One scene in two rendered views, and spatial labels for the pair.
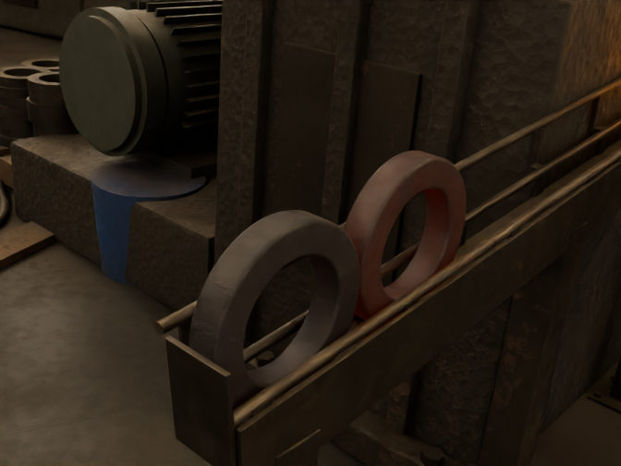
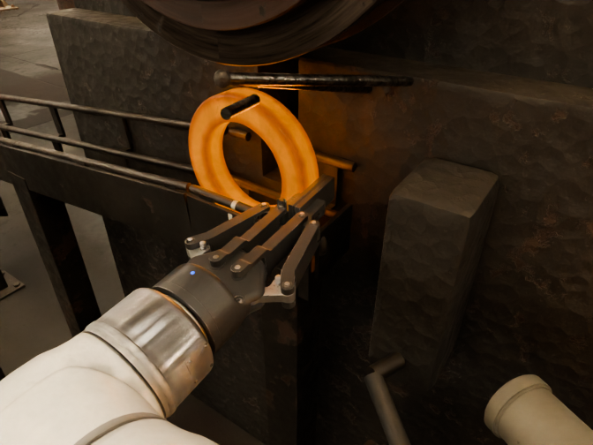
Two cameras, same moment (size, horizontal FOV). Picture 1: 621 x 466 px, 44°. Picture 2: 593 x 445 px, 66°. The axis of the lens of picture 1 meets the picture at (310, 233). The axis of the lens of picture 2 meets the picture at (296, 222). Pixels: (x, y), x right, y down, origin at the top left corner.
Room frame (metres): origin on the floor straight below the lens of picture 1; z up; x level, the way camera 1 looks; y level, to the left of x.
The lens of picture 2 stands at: (1.43, -1.19, 1.00)
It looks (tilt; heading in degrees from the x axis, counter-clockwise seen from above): 34 degrees down; 84
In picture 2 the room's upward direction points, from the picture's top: straight up
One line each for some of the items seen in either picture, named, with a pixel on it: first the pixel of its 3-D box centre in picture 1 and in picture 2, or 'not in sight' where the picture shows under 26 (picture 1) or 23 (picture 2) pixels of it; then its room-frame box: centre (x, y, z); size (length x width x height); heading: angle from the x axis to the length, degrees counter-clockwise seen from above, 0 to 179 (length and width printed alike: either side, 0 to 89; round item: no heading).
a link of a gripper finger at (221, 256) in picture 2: not in sight; (252, 242); (1.42, -0.82, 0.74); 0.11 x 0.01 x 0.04; 51
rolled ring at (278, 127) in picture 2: not in sight; (250, 165); (1.42, -0.68, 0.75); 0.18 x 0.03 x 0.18; 139
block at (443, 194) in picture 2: not in sight; (428, 276); (1.61, -0.82, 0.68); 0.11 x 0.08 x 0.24; 50
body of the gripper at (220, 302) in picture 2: not in sight; (216, 290); (1.39, -0.88, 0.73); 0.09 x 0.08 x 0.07; 50
